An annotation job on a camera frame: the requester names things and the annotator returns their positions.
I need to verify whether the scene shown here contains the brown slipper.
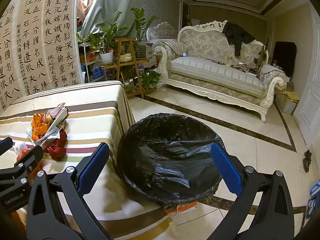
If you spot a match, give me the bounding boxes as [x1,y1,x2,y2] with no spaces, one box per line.
[302,149,313,173]

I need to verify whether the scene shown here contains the blue white shoe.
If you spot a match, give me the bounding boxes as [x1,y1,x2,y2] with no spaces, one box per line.
[307,179,320,209]

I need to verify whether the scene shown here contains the clear pink plastic wrapper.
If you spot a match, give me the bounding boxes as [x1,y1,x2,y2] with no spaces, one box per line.
[47,102,67,117]

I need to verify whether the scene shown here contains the ornate cream armchair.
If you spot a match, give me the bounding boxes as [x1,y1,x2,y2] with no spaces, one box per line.
[146,22,178,42]

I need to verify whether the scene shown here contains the white red plastic wrapper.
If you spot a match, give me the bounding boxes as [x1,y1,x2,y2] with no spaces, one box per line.
[14,141,34,162]

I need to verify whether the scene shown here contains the orange wrapper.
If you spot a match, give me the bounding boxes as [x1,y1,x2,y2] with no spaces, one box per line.
[30,113,54,142]

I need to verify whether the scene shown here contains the pile of papers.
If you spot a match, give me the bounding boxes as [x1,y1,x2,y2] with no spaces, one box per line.
[225,56,263,77]

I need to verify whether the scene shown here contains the black jacket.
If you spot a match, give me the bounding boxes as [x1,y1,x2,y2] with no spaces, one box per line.
[222,22,257,57]

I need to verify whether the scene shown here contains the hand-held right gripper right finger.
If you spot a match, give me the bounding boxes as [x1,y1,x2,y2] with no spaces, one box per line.
[207,142,295,240]

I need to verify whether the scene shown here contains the tall plant in dark pot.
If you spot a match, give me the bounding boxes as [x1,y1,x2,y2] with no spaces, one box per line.
[130,7,158,59]

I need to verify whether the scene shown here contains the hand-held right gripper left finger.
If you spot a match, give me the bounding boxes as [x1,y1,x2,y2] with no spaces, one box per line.
[26,142,110,240]

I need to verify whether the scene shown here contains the green curtain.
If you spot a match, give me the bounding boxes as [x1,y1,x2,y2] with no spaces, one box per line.
[80,0,147,39]

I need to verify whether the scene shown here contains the black bag lined waste bin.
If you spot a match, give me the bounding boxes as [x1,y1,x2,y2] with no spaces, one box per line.
[117,113,225,207]

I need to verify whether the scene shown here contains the calligraphy paper wall hanging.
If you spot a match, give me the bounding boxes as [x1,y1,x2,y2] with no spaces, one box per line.
[0,0,85,117]

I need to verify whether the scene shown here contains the ornate cream sofa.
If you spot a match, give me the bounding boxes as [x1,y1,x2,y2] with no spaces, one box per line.
[152,21,288,122]

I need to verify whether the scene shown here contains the white paper green print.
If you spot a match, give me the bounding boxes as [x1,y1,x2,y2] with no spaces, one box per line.
[25,106,68,146]

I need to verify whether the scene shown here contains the striped tablecloth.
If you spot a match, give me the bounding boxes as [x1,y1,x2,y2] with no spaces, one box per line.
[0,80,175,240]

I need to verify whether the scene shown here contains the black cloth cover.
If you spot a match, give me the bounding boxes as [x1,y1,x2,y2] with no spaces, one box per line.
[272,41,297,78]

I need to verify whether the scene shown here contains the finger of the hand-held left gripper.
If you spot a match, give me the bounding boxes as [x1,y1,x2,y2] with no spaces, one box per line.
[0,137,13,157]
[0,145,44,189]

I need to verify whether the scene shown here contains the white metal shelf rack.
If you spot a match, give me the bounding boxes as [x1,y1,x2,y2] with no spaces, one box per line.
[79,42,105,83]

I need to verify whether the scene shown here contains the small leafy floor plant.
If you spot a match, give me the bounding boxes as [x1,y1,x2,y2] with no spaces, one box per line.
[140,70,163,90]

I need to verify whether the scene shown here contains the orange white plastic bag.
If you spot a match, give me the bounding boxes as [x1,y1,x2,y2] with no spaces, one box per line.
[164,201,199,217]

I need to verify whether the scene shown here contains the wooden plant stand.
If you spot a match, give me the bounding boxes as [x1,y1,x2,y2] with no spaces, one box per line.
[101,37,150,99]

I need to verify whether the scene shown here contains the white panel door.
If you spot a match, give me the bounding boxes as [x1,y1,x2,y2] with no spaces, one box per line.
[292,2,320,148]

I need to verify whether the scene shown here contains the leafy plant in white pot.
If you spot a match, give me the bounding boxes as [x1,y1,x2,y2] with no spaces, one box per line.
[76,11,129,65]

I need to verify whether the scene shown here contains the red foil packet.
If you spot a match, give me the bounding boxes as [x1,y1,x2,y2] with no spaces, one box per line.
[44,130,68,160]

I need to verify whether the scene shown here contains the grey box with yellow papers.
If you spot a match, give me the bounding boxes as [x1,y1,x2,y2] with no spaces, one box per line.
[275,80,300,114]

